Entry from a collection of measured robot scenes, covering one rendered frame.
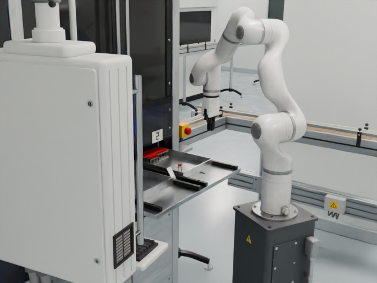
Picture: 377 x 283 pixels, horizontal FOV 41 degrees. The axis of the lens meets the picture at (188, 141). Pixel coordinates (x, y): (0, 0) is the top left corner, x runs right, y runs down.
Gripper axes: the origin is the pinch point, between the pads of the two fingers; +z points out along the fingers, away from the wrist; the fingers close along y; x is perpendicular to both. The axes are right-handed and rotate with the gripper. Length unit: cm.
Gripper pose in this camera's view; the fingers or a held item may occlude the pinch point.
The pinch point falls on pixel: (210, 126)
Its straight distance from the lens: 245.9
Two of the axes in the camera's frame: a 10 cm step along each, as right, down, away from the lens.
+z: -0.1, 9.6, 2.9
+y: -5.7, 2.3, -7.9
